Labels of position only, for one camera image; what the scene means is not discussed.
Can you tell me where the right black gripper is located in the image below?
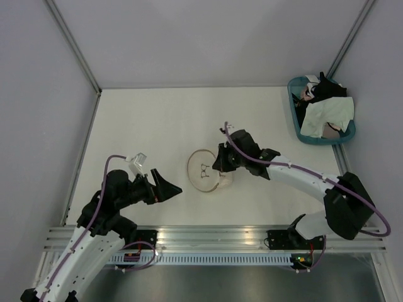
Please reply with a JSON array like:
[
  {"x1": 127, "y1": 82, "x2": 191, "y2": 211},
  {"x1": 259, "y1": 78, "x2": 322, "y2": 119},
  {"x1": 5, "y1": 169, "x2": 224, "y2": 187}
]
[{"x1": 213, "y1": 142, "x2": 247, "y2": 172}]

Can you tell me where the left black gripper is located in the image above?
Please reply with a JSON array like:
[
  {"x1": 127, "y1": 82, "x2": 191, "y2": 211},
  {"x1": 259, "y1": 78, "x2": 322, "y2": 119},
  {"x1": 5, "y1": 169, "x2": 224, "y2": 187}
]
[{"x1": 116, "y1": 168, "x2": 182, "y2": 209}]

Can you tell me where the round white mesh laundry bag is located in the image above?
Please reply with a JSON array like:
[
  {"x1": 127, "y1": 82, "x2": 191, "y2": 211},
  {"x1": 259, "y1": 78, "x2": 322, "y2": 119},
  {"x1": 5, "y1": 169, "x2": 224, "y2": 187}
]
[{"x1": 186, "y1": 149, "x2": 233, "y2": 193}]

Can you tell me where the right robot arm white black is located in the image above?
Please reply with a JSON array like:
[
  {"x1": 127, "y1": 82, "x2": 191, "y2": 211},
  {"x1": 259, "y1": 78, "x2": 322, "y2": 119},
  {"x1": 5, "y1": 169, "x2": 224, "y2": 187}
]
[{"x1": 212, "y1": 130, "x2": 374, "y2": 249}]

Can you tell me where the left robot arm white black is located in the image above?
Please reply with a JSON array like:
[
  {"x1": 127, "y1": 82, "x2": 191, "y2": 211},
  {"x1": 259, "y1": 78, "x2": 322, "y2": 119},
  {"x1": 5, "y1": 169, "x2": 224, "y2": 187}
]
[{"x1": 20, "y1": 169, "x2": 182, "y2": 301}]

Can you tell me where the blue plastic basket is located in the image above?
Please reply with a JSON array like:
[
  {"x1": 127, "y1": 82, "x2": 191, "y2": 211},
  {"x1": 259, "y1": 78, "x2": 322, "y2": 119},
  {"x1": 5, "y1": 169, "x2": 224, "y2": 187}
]
[{"x1": 287, "y1": 72, "x2": 356, "y2": 145}]

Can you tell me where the beige garment in basket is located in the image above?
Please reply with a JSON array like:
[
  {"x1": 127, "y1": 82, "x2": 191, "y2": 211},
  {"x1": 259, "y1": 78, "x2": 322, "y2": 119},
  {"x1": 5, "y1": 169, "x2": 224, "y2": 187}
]
[{"x1": 322, "y1": 123, "x2": 344, "y2": 140}]

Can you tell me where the black garment in basket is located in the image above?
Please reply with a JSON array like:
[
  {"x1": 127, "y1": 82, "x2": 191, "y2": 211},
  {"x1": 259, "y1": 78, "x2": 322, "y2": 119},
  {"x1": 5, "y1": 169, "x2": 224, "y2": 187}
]
[{"x1": 292, "y1": 72, "x2": 347, "y2": 127}]

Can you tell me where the pale green cloth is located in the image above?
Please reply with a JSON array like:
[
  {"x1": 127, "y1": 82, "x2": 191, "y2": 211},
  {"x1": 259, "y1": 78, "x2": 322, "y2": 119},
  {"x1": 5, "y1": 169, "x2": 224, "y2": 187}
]
[{"x1": 300, "y1": 97, "x2": 355, "y2": 138}]

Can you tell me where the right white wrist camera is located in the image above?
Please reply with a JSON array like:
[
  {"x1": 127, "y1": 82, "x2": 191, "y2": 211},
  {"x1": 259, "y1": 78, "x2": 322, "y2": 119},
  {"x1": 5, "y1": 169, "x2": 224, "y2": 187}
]
[{"x1": 220, "y1": 123, "x2": 236, "y2": 133}]

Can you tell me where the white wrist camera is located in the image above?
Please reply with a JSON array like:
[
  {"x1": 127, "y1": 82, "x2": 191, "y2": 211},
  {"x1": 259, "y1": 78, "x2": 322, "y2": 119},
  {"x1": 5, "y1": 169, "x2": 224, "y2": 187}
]
[
  {"x1": 220, "y1": 123, "x2": 236, "y2": 133},
  {"x1": 125, "y1": 152, "x2": 147, "y2": 177}
]

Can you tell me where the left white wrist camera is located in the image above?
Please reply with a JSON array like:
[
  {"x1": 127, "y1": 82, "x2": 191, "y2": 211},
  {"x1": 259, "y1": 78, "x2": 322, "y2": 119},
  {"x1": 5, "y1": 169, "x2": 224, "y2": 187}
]
[{"x1": 125, "y1": 152, "x2": 147, "y2": 177}]

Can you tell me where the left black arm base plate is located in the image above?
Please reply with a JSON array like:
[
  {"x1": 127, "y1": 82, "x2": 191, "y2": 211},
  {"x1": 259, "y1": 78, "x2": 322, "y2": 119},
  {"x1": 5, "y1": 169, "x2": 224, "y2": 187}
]
[{"x1": 124, "y1": 229, "x2": 158, "y2": 250}]

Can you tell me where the front aluminium rail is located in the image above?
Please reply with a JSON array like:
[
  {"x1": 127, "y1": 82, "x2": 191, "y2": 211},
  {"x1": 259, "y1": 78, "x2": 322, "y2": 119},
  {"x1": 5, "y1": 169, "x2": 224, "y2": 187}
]
[{"x1": 43, "y1": 224, "x2": 387, "y2": 252}]

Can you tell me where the white slotted cable duct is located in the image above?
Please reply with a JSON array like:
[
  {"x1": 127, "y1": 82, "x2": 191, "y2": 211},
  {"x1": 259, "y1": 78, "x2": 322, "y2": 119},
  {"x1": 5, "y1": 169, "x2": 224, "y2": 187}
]
[{"x1": 107, "y1": 252, "x2": 292, "y2": 266}]

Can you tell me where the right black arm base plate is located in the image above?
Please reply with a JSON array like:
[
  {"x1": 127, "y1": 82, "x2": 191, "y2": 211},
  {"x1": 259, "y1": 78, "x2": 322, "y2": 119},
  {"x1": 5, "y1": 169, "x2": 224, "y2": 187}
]
[{"x1": 266, "y1": 230, "x2": 297, "y2": 250}]

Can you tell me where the left aluminium frame post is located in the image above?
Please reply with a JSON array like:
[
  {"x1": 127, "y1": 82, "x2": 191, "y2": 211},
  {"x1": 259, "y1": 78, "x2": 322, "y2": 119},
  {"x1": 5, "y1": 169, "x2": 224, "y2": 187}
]
[{"x1": 42, "y1": 0, "x2": 102, "y2": 95}]

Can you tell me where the aluminium frame post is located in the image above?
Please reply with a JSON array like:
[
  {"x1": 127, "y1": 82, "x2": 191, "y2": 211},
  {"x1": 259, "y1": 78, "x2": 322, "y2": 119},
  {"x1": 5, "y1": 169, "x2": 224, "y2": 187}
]
[
  {"x1": 42, "y1": 0, "x2": 102, "y2": 95},
  {"x1": 326, "y1": 0, "x2": 378, "y2": 79}
]

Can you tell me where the right aluminium frame post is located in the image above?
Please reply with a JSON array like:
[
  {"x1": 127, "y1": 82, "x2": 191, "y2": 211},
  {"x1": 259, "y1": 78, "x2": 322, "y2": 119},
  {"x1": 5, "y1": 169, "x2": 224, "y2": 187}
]
[{"x1": 326, "y1": 0, "x2": 378, "y2": 79}]

